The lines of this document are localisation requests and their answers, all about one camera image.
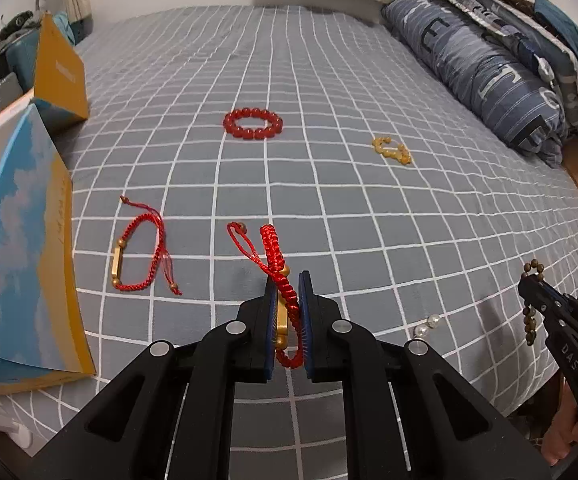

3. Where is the red cord bracelet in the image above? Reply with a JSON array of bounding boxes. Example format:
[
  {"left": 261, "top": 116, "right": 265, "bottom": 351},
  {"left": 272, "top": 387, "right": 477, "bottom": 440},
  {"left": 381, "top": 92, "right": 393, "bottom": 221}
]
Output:
[
  {"left": 226, "top": 220, "right": 307, "bottom": 372},
  {"left": 110, "top": 195, "right": 184, "bottom": 297}
]

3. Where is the yellow bead bracelet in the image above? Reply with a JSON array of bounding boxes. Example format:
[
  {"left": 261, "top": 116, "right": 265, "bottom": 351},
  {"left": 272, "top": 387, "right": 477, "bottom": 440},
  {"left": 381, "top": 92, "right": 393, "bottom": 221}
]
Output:
[{"left": 371, "top": 135, "right": 414, "bottom": 166}]

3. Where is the blue yellow cardboard box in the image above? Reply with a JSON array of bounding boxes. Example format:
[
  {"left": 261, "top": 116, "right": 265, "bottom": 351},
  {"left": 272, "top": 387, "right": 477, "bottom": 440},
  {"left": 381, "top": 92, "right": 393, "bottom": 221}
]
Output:
[{"left": 0, "top": 15, "right": 95, "bottom": 396}]

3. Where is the blue patterned pillow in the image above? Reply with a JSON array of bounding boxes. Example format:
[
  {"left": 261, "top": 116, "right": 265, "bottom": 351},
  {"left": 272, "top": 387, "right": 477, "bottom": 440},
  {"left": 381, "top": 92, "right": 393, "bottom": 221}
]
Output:
[{"left": 448, "top": 0, "right": 578, "bottom": 136}]

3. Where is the clutter pile on suitcases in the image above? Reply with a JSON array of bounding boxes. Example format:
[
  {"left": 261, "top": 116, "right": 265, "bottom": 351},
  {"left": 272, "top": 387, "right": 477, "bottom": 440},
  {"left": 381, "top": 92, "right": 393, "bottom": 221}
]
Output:
[{"left": 0, "top": 8, "right": 43, "bottom": 91}]

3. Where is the folded blue duvet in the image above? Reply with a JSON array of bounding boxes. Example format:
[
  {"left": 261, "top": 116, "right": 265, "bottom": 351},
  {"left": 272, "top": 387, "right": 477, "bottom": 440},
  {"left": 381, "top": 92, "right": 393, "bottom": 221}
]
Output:
[{"left": 382, "top": 0, "right": 564, "bottom": 167}]

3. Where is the teal suitcase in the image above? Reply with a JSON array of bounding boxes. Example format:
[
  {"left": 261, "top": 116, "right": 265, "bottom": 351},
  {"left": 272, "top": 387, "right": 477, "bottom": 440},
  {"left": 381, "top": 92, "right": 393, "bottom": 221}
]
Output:
[{"left": 5, "top": 13, "right": 84, "bottom": 96}]

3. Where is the right hand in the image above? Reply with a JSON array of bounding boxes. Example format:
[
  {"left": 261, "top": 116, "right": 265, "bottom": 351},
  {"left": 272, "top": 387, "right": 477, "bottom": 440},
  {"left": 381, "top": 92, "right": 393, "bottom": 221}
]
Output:
[{"left": 540, "top": 382, "right": 578, "bottom": 466}]

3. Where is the grey checked bed sheet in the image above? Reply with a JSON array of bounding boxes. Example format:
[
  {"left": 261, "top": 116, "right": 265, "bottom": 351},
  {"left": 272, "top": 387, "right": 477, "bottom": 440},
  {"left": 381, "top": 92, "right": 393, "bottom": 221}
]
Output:
[{"left": 4, "top": 4, "right": 578, "bottom": 480}]

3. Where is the brown wooden bead bracelet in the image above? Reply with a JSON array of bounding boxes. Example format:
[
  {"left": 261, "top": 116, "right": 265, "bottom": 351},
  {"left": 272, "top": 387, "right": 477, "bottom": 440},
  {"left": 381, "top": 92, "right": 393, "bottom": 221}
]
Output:
[{"left": 520, "top": 258, "right": 545, "bottom": 347}]

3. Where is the teal folded cloth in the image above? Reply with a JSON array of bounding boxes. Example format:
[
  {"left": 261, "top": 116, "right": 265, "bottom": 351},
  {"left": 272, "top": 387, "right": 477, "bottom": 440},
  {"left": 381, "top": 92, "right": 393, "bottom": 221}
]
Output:
[{"left": 534, "top": 0, "right": 578, "bottom": 61}]

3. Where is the red bead bracelet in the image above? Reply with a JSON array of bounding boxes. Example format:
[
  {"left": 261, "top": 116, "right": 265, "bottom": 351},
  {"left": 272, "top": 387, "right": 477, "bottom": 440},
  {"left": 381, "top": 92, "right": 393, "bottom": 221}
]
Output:
[{"left": 221, "top": 106, "right": 285, "bottom": 141}]

